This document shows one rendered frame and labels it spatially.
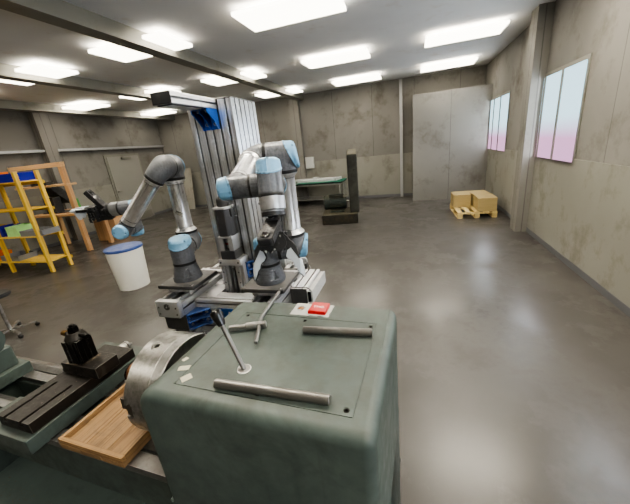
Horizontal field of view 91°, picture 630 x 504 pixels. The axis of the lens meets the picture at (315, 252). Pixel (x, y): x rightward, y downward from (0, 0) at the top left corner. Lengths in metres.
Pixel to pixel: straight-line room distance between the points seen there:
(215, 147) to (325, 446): 1.40
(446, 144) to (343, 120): 3.18
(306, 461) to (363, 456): 0.13
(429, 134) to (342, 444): 8.98
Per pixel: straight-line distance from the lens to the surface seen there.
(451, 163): 9.46
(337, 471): 0.75
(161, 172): 1.72
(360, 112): 10.39
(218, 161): 1.70
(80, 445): 1.46
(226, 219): 1.64
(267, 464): 0.83
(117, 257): 5.30
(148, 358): 1.11
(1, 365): 2.13
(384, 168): 10.31
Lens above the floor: 1.77
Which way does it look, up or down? 19 degrees down
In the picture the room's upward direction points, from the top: 6 degrees counter-clockwise
